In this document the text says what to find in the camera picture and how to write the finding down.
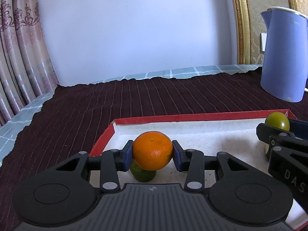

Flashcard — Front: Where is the green tomato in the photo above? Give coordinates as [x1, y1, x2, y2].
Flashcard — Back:
[265, 112, 290, 131]

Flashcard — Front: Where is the green cucumber piece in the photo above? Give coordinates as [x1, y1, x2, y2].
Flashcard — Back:
[130, 162, 157, 182]

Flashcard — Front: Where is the large orange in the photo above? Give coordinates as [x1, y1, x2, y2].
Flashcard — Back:
[133, 131, 173, 171]

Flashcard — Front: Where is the dark brown round fruit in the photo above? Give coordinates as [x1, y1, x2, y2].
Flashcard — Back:
[265, 144, 270, 157]

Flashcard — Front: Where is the red shallow cardboard tray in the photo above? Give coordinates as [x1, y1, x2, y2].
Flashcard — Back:
[88, 108, 308, 231]

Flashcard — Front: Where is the dark maroon striped cloth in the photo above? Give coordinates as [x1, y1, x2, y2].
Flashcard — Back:
[1, 68, 307, 230]

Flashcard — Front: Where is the blue electric kettle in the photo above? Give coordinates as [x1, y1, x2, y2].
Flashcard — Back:
[260, 6, 307, 103]

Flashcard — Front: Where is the light blue checked bedsheet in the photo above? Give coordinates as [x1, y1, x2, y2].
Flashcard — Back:
[1, 65, 269, 167]

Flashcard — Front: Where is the pink patterned curtain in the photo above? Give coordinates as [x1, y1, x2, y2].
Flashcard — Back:
[0, 0, 59, 125]

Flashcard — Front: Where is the gold framed headboard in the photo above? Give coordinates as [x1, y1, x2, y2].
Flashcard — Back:
[228, 0, 308, 66]

